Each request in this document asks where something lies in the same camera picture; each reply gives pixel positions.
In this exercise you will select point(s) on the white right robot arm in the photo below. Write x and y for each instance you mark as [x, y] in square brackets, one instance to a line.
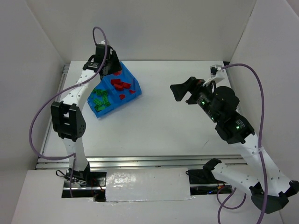
[220, 104]

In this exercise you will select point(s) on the long green lego plate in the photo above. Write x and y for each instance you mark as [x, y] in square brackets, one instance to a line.
[98, 102]

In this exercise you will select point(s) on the red two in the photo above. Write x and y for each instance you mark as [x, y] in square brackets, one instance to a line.
[115, 81]

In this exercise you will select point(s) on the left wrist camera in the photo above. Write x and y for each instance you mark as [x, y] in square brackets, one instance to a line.
[100, 52]

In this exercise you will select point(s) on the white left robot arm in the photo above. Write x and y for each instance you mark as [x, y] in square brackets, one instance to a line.
[67, 119]

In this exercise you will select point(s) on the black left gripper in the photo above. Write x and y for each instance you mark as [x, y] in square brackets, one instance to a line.
[112, 64]

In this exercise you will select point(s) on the red green rounded lego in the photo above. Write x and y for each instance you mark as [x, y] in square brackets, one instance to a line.
[126, 85]

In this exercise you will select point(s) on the green numbered lego brick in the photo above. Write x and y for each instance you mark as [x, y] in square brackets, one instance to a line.
[106, 101]

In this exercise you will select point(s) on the red rounded lego brick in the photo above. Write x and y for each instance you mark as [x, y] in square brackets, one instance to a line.
[119, 87]

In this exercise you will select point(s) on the green square lego brick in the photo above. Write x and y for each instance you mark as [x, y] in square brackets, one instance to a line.
[99, 108]

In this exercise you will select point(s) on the tiny red lego brick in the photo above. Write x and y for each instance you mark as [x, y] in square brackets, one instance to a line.
[117, 73]

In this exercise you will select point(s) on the silver foil tape sheet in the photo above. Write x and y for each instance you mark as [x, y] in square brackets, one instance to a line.
[150, 184]

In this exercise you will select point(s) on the large red green lego assembly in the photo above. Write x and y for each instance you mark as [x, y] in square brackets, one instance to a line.
[104, 93]

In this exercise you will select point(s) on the blue plastic divided bin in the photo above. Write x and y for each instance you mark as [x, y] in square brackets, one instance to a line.
[113, 94]

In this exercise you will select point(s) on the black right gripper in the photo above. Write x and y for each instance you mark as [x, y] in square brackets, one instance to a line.
[195, 89]

